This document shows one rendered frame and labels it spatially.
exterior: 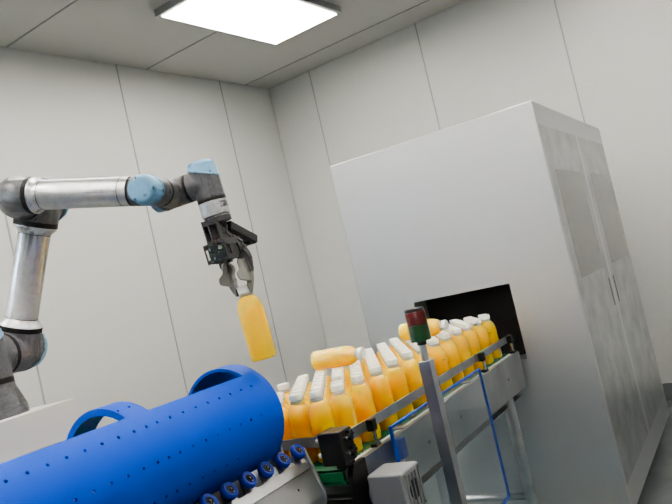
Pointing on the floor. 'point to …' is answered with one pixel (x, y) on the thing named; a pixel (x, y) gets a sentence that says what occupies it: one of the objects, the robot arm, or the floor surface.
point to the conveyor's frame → (500, 400)
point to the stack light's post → (442, 432)
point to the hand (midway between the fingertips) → (244, 289)
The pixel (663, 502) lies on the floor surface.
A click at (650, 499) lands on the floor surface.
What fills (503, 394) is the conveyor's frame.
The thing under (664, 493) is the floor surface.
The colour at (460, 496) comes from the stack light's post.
